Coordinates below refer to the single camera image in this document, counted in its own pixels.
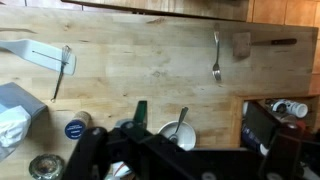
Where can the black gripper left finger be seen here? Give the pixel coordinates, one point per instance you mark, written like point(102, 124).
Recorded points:
point(141, 114)

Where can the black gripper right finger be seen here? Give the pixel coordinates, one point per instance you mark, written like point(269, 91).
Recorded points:
point(282, 159)

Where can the blue lid spice bottle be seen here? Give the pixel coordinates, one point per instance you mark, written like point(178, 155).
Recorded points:
point(77, 125)

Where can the white lid spice bottle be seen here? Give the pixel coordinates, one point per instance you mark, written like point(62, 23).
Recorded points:
point(297, 109)

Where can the wooden spice tray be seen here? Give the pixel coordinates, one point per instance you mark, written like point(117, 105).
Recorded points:
point(256, 124)

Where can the glass jar metal lid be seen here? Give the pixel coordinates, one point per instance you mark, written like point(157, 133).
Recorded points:
point(46, 167)

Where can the metal spoon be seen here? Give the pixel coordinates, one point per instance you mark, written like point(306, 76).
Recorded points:
point(174, 137)

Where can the white bowl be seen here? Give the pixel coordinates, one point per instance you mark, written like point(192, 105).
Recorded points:
point(186, 134)

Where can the silver fork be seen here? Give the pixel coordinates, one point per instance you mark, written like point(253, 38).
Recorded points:
point(216, 68)

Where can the small metal whisk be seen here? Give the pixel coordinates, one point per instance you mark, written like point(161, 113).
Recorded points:
point(61, 70)

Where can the white plastic spatula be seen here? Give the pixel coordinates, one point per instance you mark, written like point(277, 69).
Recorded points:
point(42, 54)

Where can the blue tissue box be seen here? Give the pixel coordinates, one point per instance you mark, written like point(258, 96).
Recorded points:
point(18, 109)

